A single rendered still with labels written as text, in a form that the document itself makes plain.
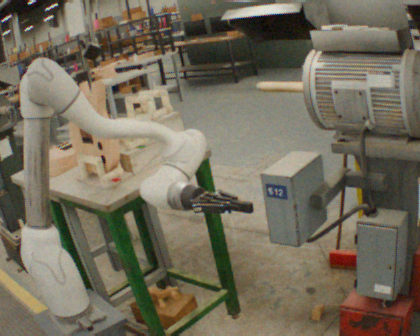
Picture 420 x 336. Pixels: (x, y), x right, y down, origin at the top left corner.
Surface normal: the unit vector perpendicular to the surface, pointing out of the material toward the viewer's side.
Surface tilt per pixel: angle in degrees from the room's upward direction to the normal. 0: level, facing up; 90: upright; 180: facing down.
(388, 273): 90
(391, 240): 90
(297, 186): 90
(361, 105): 90
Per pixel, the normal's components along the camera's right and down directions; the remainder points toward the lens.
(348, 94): -0.65, 0.37
